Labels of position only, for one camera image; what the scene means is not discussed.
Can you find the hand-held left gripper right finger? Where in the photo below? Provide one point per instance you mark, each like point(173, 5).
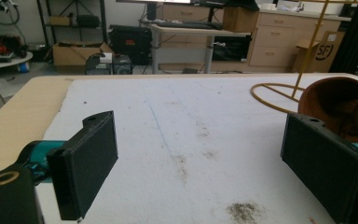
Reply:
point(320, 161)

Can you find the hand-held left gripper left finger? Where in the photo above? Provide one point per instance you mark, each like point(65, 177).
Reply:
point(84, 168)

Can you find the printed cardboard box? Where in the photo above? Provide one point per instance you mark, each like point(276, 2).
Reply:
point(324, 51)

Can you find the open cardboard box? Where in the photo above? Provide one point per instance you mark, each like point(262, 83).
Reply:
point(71, 56)

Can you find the gold metal stand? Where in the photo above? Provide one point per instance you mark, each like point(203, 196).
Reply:
point(312, 40)

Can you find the wooden drawer cabinet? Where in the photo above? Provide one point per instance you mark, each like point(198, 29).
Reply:
point(276, 43)

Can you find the black curtain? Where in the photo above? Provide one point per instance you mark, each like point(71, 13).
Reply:
point(352, 37)

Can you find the round white table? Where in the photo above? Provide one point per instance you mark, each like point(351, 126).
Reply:
point(6, 62)

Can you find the black hard case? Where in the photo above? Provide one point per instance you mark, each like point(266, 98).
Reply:
point(130, 43)

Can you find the black shelf rack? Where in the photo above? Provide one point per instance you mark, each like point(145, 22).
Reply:
point(103, 18)

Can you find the closed cardboard box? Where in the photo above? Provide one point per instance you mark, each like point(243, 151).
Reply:
point(239, 19)

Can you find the black keyboard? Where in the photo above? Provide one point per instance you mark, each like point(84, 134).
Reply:
point(188, 25)

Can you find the white desk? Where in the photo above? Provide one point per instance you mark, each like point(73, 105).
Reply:
point(199, 32)

